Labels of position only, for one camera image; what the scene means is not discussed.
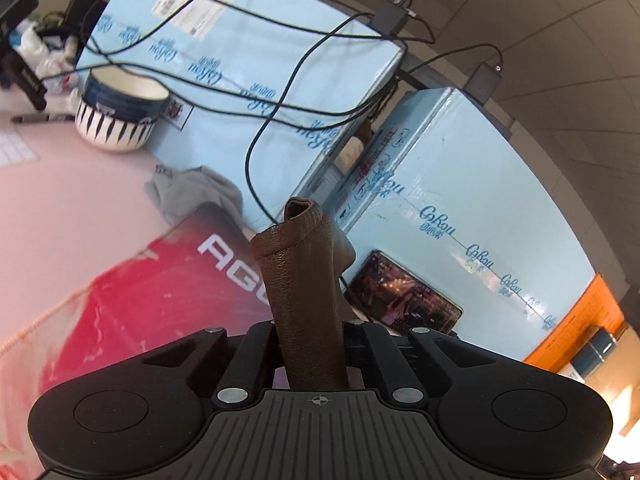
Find black marker pen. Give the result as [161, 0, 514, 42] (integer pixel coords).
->
[11, 112, 77, 124]

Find black stand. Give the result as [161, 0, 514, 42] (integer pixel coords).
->
[0, 0, 49, 112]

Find dark blue vacuum bottle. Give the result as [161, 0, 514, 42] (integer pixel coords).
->
[570, 326, 619, 382]

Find blue white patterned bowl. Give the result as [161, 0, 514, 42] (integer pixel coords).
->
[75, 67, 174, 154]

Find white keyboard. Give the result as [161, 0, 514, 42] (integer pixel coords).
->
[0, 127, 40, 167]

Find black power adapter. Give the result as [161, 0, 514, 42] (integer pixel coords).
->
[372, 0, 417, 37]
[465, 62, 504, 107]

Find orange printed box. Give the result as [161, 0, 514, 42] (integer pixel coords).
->
[522, 274, 627, 378]

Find light blue printed carton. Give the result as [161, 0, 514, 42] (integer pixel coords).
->
[74, 0, 407, 233]
[320, 86, 598, 361]

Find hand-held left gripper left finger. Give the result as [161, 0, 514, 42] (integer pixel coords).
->
[142, 321, 279, 407]

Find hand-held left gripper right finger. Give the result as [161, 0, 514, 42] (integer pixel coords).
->
[344, 322, 493, 405]

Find brown leather garment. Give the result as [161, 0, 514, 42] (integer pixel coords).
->
[249, 197, 357, 392]

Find red blue printed desk mat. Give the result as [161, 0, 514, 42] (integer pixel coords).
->
[30, 205, 281, 401]

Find black smartphone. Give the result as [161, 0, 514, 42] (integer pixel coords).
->
[347, 249, 464, 337]

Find white plastic bag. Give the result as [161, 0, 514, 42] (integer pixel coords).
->
[10, 19, 82, 97]

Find black cable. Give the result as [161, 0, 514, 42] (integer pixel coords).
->
[244, 44, 504, 225]
[77, 0, 437, 68]

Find grey cloth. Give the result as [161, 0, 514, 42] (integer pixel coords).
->
[144, 165, 246, 227]

